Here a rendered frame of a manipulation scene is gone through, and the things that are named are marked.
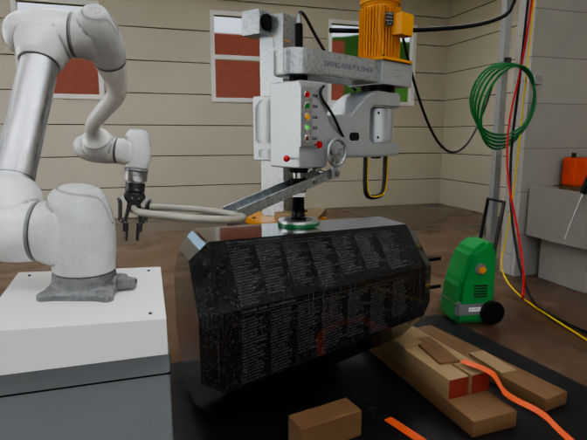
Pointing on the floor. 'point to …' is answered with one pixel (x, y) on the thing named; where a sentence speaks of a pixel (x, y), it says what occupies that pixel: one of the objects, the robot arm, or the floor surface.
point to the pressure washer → (473, 278)
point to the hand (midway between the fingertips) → (132, 232)
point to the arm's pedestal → (90, 402)
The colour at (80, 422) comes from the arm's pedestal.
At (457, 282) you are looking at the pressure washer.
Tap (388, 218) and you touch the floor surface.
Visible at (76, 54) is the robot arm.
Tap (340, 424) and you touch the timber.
